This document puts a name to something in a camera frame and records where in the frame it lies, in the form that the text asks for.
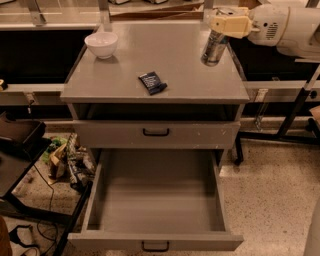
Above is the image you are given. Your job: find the black table right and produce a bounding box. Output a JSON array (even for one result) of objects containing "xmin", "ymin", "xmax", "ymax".
[{"xmin": 230, "ymin": 39, "xmax": 320, "ymax": 164}]

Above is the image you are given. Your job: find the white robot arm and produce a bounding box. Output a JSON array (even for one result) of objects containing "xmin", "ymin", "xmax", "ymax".
[{"xmin": 209, "ymin": 4, "xmax": 320, "ymax": 60}]

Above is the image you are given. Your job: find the black cable on floor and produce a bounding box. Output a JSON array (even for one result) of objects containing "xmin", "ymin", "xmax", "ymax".
[{"xmin": 31, "ymin": 163, "xmax": 59, "ymax": 256}]

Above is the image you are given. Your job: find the grey drawer cabinet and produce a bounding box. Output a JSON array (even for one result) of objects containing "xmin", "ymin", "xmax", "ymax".
[{"xmin": 59, "ymin": 21, "xmax": 250, "ymax": 169}]

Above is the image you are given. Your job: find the closed grey top drawer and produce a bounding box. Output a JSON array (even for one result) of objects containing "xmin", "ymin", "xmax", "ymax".
[{"xmin": 73, "ymin": 120, "xmax": 240, "ymax": 149}]

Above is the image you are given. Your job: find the pile of snack bags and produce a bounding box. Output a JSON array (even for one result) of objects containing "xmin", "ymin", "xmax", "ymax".
[{"xmin": 42, "ymin": 133, "xmax": 95, "ymax": 193}]

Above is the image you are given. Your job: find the open grey middle drawer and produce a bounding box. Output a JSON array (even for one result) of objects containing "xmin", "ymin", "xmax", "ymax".
[{"xmin": 68, "ymin": 149, "xmax": 243, "ymax": 253}]

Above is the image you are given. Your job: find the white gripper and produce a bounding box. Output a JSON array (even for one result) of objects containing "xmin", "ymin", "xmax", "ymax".
[{"xmin": 209, "ymin": 4, "xmax": 289, "ymax": 46}]

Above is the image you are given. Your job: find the silver redbull can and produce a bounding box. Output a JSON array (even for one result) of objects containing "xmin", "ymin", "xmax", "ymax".
[{"xmin": 201, "ymin": 30, "xmax": 228, "ymax": 67}]

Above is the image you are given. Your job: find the dark blue snack packet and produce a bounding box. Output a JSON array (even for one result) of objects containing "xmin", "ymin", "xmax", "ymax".
[{"xmin": 139, "ymin": 72, "xmax": 167, "ymax": 95}]

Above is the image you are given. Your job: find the white ceramic bowl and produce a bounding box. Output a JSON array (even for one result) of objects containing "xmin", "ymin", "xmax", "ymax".
[{"xmin": 84, "ymin": 32, "xmax": 118, "ymax": 59}]

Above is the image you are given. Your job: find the black side table left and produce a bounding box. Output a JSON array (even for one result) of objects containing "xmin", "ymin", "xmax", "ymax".
[{"xmin": 0, "ymin": 112, "xmax": 93, "ymax": 256}]

